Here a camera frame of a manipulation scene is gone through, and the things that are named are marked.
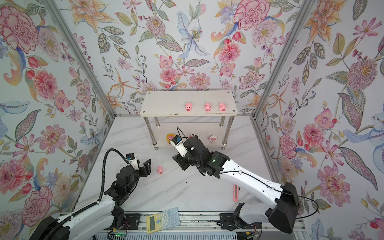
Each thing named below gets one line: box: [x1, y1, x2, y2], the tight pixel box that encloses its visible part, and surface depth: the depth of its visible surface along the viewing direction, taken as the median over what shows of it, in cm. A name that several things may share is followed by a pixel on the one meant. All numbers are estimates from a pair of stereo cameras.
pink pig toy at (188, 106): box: [185, 102, 192, 112], surface depth 76 cm
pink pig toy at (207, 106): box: [204, 102, 212, 112], surface depth 76 cm
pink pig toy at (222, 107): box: [219, 102, 227, 112], surface depth 76 cm
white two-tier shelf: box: [140, 90, 238, 150], surface depth 80 cm
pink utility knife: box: [233, 184, 239, 203], surface depth 84 cm
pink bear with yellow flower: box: [166, 133, 176, 145], surface depth 97 cm
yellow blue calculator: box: [146, 207, 181, 235], surface depth 75 cm
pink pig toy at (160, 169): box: [157, 166, 163, 174], surface depth 92 cm
